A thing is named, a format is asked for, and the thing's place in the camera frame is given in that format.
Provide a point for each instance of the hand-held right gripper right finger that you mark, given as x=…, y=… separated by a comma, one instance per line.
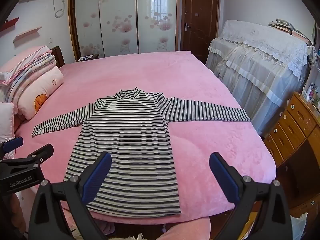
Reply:
x=225, y=180

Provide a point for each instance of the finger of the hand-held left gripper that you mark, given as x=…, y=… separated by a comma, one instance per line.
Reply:
x=13, y=143
x=43, y=152

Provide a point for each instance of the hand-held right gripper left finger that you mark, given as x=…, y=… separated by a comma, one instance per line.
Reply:
x=96, y=180

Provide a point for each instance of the black white striped sweater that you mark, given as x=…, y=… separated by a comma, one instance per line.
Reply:
x=130, y=135

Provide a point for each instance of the person's left forearm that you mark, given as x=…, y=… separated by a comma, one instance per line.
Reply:
x=15, y=212

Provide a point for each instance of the pink pillow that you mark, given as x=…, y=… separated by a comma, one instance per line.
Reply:
x=6, y=125

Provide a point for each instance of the pink bed sheet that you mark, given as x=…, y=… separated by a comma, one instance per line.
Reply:
x=205, y=145

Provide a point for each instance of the white pillow orange print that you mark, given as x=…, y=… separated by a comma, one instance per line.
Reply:
x=37, y=92

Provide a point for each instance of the pink fleece cloth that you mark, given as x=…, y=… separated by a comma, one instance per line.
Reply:
x=150, y=226

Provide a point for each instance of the folded pink striped quilts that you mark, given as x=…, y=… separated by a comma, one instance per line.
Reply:
x=30, y=65

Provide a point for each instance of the wooden dresser with drawers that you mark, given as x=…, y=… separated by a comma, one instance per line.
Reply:
x=295, y=130

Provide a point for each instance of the white plastic bag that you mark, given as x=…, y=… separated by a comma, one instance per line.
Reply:
x=300, y=226

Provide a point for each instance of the dark wooden headboard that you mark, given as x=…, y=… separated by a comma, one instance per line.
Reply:
x=58, y=55

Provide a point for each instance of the group of toiletry bottles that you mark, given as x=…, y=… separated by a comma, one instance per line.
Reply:
x=311, y=90

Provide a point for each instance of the floral sliding door wardrobe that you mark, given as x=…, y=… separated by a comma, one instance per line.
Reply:
x=120, y=17

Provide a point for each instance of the brown wooden door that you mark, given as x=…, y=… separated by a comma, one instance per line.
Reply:
x=200, y=17

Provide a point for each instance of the stack of books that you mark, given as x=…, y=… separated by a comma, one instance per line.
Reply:
x=287, y=27

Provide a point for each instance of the pink wall shelf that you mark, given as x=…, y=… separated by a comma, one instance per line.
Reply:
x=27, y=33

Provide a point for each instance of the red wall shelf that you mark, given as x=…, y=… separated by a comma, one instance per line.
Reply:
x=10, y=23

